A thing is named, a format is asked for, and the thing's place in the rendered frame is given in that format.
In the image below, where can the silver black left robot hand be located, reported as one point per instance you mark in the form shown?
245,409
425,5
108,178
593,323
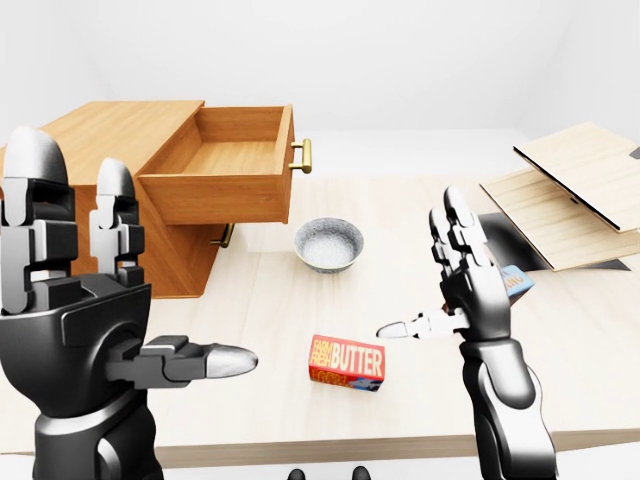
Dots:
75,345

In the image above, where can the small dark rounded shape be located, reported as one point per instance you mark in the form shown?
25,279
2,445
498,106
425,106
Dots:
361,473
297,474

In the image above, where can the grey patterned bowl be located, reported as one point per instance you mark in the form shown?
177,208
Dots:
328,247

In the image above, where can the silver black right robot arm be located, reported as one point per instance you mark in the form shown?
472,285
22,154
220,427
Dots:
510,410

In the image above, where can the pale wooden board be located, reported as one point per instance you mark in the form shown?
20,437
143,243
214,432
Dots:
590,170
550,220

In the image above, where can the wooden cabinet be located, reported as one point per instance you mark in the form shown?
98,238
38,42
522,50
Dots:
100,140

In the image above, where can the red butter box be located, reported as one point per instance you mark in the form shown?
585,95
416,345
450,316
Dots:
350,365

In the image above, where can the open wooden drawer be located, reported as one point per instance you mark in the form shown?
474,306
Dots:
225,170

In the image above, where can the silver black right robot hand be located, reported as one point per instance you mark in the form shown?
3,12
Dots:
475,295

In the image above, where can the closed wooden drawer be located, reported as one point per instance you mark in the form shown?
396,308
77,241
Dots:
212,255

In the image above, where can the blue printed food box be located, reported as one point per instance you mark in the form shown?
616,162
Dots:
517,285

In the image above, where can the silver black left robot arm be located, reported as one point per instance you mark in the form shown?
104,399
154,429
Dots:
95,445

